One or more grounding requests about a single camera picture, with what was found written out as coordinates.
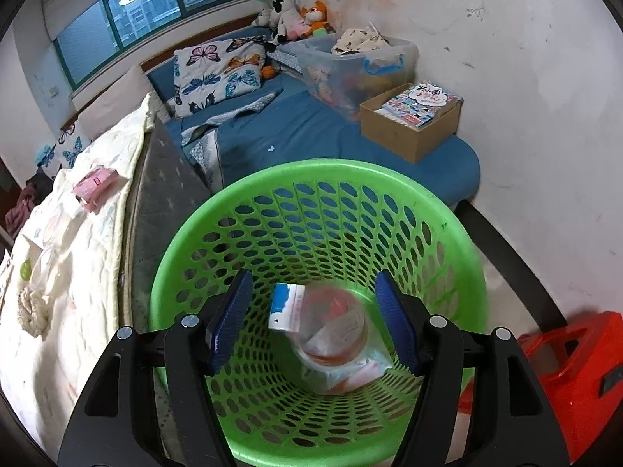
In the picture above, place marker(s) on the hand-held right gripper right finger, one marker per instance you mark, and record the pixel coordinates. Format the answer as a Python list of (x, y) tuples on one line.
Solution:
[(396, 321)]

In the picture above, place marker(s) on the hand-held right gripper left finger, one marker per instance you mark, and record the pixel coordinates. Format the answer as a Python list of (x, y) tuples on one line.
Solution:
[(228, 321)]

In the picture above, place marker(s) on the clear bottle with yellow label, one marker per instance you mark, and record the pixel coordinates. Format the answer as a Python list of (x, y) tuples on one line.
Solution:
[(340, 323)]

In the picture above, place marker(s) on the clear plastic bag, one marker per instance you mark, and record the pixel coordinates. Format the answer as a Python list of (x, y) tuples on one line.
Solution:
[(360, 374)]

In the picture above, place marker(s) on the green plastic basket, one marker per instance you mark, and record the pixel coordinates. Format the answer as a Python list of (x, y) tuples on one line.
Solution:
[(316, 170)]

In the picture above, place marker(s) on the pink packet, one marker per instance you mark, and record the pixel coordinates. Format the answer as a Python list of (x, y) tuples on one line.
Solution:
[(95, 186)]

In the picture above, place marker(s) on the white wrapper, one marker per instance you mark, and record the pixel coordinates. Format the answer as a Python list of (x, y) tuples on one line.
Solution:
[(34, 311)]

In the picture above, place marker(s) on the white quilted blanket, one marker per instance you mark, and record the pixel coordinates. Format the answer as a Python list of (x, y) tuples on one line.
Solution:
[(73, 277)]

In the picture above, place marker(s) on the cardboard box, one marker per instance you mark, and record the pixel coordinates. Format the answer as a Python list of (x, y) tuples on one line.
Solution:
[(404, 136)]

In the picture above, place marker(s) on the red plastic stool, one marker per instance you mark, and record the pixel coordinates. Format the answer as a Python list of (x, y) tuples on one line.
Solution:
[(579, 374)]

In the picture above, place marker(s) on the blue mattress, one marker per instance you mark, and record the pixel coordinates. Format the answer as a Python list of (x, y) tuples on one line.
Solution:
[(301, 131)]

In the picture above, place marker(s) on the blue grey cloth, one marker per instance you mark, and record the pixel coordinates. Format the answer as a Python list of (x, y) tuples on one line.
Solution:
[(258, 104)]

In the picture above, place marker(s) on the colourful sticker book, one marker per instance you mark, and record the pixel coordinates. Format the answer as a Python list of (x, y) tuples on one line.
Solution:
[(421, 102)]

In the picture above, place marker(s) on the dark cloth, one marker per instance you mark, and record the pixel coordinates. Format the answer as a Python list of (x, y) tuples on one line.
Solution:
[(39, 187)]

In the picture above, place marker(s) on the pink clothing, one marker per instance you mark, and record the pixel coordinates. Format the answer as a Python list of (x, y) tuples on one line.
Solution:
[(22, 206)]

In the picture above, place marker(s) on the butterfly print pillow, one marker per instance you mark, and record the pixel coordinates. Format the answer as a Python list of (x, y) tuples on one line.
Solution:
[(61, 151), (214, 75)]

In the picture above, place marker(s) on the clear plastic storage box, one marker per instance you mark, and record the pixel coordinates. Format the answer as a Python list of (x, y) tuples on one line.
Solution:
[(340, 78)]

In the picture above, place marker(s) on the beige pillow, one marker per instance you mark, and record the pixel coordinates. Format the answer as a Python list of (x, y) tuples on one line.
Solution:
[(112, 99)]

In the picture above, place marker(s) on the small orange ball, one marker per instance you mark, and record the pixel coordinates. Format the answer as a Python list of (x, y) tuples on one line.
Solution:
[(269, 72)]

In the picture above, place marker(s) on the white patterned board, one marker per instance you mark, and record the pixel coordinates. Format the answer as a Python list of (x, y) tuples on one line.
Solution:
[(287, 61)]

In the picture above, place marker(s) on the patterned cream cloth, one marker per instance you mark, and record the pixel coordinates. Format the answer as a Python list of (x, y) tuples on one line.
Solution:
[(360, 39)]

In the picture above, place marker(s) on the brown wooden headboard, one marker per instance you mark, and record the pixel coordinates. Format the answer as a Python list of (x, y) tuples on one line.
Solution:
[(204, 36)]

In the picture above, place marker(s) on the pink plush toy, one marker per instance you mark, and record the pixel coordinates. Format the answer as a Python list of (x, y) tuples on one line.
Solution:
[(294, 27)]

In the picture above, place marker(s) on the small white plush toy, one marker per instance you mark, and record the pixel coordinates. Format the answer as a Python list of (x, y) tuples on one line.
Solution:
[(262, 18)]

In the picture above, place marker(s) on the cow plush toy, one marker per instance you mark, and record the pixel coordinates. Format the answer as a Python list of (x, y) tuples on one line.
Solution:
[(282, 9)]

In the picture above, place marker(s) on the orange fox plush toy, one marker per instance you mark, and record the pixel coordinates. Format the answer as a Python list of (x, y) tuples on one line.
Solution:
[(316, 14)]

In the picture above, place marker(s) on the green framed window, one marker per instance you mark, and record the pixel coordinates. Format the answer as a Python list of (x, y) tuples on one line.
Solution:
[(141, 5)]

